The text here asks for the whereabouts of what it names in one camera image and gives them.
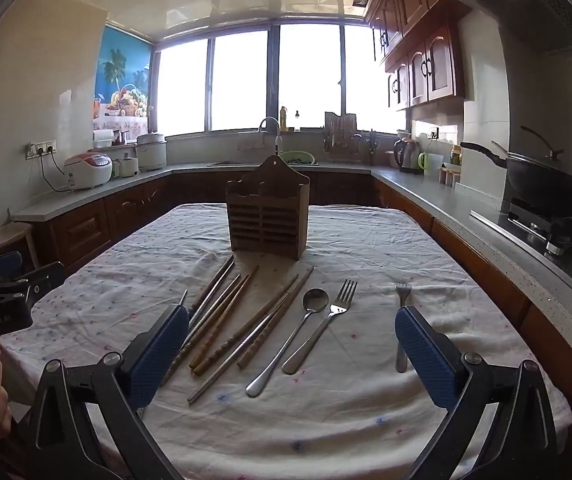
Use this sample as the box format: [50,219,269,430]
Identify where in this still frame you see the light wooden chopstick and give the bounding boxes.
[161,274,243,386]

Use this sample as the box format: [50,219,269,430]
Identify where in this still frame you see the dark metal chopstick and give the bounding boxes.
[188,255,234,327]

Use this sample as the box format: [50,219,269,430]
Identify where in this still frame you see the wooden chopstick carved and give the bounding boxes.
[192,274,299,376]

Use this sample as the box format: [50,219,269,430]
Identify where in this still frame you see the brown wooden chopstick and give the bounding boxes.
[190,266,259,373]

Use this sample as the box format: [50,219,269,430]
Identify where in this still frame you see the steel chopstick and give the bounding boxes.
[187,287,295,405]

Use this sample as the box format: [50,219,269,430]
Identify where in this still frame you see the steel fork long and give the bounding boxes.
[282,280,358,375]

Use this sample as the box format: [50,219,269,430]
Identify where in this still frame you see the steel spoon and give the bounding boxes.
[245,288,328,398]

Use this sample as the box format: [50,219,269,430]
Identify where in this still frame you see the lower wooden cabinets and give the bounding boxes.
[10,165,572,437]

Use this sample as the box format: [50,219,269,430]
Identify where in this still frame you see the wooden cabinets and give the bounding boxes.
[10,165,572,437]
[365,0,470,110]

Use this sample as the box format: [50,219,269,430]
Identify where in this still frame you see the white red rice cooker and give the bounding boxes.
[64,152,112,191]

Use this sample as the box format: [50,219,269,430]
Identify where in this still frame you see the small white cooker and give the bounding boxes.
[112,154,140,178]

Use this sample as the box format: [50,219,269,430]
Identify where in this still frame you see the white floral tablecloth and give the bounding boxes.
[0,201,572,480]

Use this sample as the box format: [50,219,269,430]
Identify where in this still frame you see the tropical fruit poster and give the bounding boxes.
[93,26,152,143]

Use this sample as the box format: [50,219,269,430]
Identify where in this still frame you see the black wok with lid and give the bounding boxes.
[461,126,572,219]

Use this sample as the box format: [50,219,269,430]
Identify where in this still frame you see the wooden utensil holder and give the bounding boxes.
[225,155,310,261]

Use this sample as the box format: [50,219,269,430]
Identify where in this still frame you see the green white pitcher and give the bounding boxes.
[417,152,443,178]

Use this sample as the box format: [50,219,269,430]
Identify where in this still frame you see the chrome sink faucet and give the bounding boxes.
[258,116,284,155]

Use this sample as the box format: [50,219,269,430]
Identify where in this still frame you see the steel electric kettle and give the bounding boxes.
[393,138,423,174]

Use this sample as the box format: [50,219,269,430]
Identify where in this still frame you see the green colander basket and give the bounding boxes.
[280,151,316,165]

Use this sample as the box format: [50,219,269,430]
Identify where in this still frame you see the knife block rack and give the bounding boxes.
[323,112,358,153]

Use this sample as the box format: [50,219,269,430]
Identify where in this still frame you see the upper wooden cabinets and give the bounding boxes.
[365,0,470,110]

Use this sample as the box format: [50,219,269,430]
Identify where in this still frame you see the wall power outlet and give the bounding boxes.
[26,140,57,160]

